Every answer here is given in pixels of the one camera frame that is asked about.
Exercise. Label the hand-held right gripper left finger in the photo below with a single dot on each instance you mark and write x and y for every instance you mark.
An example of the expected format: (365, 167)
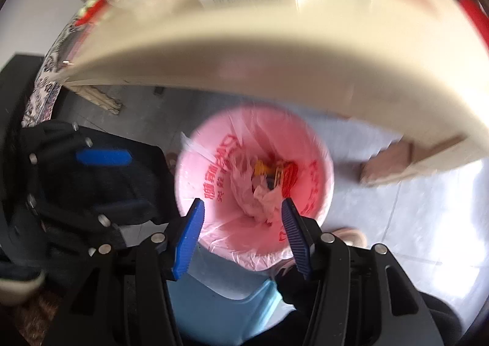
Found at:
(189, 239)

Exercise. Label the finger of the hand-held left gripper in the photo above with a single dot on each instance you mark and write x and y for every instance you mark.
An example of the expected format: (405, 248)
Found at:
(103, 158)
(95, 204)

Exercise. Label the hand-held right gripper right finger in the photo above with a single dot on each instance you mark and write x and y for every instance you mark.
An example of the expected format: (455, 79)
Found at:
(296, 239)

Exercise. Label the light blue plastic bin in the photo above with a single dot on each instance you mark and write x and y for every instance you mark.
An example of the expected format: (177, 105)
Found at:
(217, 300)

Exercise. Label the pink plastic bin liner bag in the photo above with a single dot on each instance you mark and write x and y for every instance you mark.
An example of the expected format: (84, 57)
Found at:
(214, 140)

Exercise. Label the crumpled white tissue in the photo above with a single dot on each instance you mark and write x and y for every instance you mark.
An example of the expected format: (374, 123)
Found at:
(263, 197)

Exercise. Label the beige slipper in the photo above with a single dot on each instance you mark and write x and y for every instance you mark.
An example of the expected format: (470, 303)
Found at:
(351, 235)

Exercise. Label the brown wooden table leg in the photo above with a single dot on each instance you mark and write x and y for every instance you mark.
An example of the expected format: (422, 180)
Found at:
(389, 166)
(99, 98)

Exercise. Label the red wrapper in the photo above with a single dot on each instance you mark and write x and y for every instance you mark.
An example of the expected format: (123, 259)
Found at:
(290, 178)

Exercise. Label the yellow packet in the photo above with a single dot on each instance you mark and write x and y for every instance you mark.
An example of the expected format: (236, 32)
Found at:
(263, 170)

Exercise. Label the patterned floral cloth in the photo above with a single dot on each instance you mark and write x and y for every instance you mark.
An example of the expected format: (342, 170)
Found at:
(49, 75)

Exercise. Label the black furniture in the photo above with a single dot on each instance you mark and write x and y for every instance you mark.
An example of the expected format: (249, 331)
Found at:
(15, 94)

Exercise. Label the red small item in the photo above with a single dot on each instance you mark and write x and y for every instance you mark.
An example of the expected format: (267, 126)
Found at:
(89, 12)

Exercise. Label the cream round table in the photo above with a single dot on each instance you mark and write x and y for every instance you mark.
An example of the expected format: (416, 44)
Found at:
(267, 63)

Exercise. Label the red blurred object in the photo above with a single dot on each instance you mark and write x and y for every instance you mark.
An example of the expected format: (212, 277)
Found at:
(475, 21)

